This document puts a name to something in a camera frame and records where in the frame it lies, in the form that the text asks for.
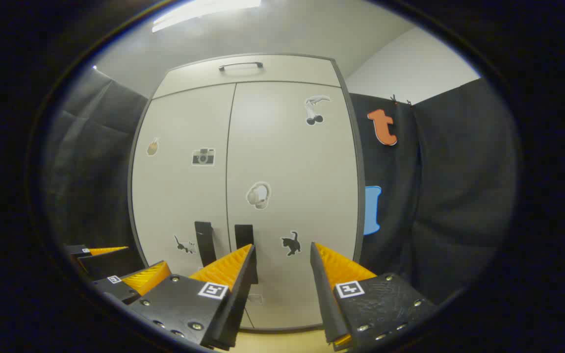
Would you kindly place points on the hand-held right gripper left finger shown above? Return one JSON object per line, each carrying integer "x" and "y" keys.
{"x": 241, "y": 294}

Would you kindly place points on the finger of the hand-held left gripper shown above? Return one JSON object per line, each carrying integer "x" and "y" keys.
{"x": 111, "y": 289}
{"x": 111, "y": 264}

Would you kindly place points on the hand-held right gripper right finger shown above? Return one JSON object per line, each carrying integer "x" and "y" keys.
{"x": 322, "y": 294}

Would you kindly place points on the white double-door shoe cabinet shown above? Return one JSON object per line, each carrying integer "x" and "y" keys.
{"x": 361, "y": 206}

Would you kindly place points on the white cabinet door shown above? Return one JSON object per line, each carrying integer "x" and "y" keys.
{"x": 287, "y": 162}
{"x": 179, "y": 196}

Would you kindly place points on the white cabinet drawer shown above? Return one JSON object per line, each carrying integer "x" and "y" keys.
{"x": 292, "y": 71}

